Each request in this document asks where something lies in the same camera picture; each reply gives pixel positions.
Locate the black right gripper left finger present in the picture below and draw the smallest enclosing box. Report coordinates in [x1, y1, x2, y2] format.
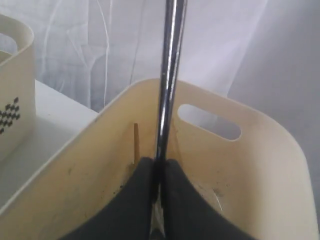
[61, 157, 153, 240]

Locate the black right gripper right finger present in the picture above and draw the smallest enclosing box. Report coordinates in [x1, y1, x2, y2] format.
[163, 159, 253, 240]

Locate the wooden chopstick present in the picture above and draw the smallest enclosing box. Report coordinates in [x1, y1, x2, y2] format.
[133, 123, 140, 164]

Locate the steel utensil handle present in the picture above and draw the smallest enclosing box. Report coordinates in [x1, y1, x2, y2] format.
[151, 0, 188, 237]

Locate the cream bin with triangle mark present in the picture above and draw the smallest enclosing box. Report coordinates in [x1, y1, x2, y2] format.
[0, 79, 319, 240]

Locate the cream bin with circle mark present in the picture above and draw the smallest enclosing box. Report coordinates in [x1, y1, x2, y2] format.
[0, 15, 36, 160]

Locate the white backdrop curtain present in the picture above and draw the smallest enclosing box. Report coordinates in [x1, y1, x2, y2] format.
[0, 0, 320, 141]

